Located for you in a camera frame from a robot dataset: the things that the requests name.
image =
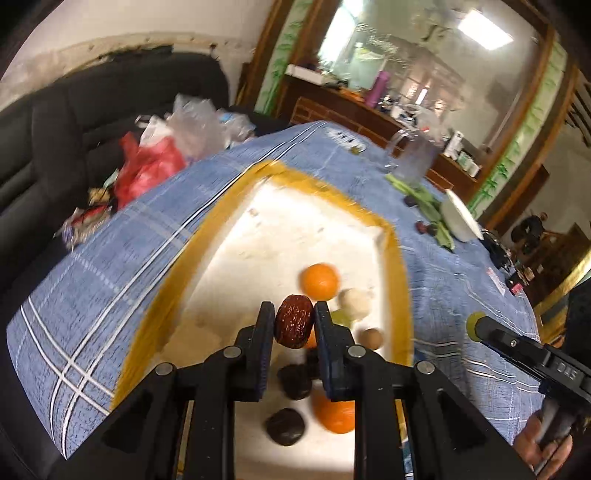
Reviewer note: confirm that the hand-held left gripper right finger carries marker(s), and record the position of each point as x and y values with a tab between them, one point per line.
325	360

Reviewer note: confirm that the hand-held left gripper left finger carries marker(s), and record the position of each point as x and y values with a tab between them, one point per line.
265	355

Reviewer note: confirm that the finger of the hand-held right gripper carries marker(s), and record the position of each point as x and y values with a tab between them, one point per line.
508	344

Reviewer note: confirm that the orange tangerine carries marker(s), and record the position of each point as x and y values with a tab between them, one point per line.
333	415
311	340
319	280

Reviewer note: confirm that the dark purple plum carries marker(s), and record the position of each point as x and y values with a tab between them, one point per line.
295	381
285	426

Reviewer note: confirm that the red jujube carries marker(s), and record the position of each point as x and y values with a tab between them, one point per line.
294	321
421	227

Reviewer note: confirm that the brown longan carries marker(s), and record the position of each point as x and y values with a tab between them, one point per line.
371	339

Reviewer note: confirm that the white garlic bulb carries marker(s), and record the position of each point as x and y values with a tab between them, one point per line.
355	303

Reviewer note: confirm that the white foam tray yellow tape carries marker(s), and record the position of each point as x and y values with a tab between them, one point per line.
258	240

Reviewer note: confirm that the person's right hand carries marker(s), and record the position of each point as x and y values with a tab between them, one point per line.
531	443

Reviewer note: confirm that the small black red box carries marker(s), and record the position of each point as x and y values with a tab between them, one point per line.
515	286

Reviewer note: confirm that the red and white card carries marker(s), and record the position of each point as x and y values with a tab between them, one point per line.
496	279

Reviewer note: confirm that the white bowl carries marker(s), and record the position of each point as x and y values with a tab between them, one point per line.
459	219

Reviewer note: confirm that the green leafy vegetable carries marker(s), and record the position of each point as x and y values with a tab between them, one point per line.
427	203

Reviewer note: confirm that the blue plaid tablecloth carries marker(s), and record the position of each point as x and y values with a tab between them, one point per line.
115	277

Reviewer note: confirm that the clear glass mug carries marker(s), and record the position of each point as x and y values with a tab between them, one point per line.
415	157

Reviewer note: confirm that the white carton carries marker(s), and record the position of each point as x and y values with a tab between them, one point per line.
455	142

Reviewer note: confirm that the small green olive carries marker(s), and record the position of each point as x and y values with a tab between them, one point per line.
356	148

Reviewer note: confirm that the red plastic bag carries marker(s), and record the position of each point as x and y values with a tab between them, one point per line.
147	166

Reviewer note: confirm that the pile of snack wrappers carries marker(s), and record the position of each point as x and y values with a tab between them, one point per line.
83	221

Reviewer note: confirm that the clear bluish plastic bag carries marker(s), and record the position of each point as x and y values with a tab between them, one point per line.
235	124

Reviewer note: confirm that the wooden cabinet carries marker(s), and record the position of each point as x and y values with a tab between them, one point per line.
332	110

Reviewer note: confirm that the purple bottle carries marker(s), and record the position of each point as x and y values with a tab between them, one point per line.
376	87

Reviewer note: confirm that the white flat box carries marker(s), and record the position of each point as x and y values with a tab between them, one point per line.
307	74

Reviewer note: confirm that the black sofa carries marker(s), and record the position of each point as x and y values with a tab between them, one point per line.
55	129

